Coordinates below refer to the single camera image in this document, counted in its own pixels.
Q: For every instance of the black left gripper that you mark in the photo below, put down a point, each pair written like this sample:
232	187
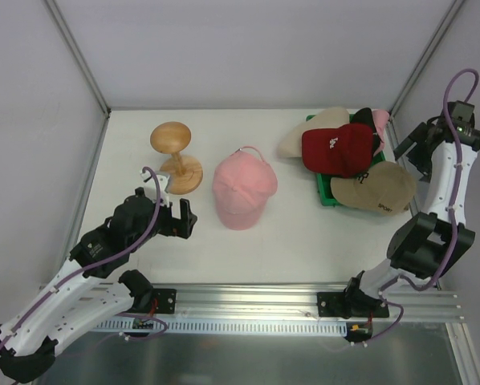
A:
176	224

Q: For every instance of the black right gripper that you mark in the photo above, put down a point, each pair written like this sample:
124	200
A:
413	144

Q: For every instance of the khaki sport baseball cap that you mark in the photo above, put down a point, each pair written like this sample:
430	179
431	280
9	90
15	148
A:
386	188

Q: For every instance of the red baseball cap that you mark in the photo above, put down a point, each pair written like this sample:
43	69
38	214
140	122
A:
345	152

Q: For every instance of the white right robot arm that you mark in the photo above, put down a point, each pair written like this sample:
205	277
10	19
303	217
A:
443	150

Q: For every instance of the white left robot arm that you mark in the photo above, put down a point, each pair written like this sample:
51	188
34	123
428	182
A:
30	342

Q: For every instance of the light pink baseball cap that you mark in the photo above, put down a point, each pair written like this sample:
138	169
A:
380	118

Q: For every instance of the wooden hat stand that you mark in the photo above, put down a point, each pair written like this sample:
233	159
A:
171	138

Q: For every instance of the black baseball cap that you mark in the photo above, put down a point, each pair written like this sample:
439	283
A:
364	116

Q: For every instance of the green plastic tray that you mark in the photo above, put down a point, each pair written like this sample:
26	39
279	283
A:
324	184

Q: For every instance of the cream beige baseball cap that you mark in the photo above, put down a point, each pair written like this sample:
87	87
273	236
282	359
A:
331	118

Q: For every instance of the right aluminium frame post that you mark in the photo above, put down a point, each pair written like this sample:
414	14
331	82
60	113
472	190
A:
428	53

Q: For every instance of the aluminium frame post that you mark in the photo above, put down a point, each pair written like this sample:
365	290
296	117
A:
67	36
428	53

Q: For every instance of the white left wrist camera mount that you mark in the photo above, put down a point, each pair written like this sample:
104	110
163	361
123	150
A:
156	186

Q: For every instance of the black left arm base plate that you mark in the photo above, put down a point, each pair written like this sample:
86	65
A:
155	301

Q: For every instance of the aluminium mounting rail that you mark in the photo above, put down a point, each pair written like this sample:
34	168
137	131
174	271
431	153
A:
296	302

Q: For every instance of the white slotted cable duct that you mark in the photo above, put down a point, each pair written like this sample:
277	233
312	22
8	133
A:
226	326

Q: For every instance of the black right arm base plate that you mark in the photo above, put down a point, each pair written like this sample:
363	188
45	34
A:
343	305

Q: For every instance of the left aluminium frame post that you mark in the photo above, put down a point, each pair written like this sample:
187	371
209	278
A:
67	36

